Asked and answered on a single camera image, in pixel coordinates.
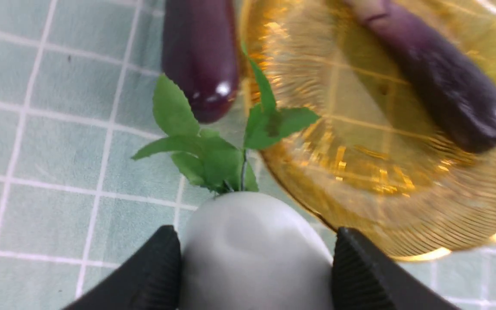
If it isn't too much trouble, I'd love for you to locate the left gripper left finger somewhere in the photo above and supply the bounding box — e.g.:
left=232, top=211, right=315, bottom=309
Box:
left=65, top=225, right=182, bottom=310

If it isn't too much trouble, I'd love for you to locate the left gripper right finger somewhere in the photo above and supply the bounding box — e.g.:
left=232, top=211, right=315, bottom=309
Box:
left=332, top=227, right=456, bottom=310

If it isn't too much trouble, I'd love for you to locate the white radish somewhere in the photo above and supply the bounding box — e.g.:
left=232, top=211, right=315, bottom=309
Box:
left=133, top=58, right=333, bottom=310

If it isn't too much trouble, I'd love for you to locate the dark purple eggplant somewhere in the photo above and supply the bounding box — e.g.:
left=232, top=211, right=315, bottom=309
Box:
left=346, top=0, right=496, bottom=154

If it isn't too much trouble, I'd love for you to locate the amber plastic plate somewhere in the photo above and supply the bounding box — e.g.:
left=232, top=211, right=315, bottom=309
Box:
left=239, top=0, right=496, bottom=261

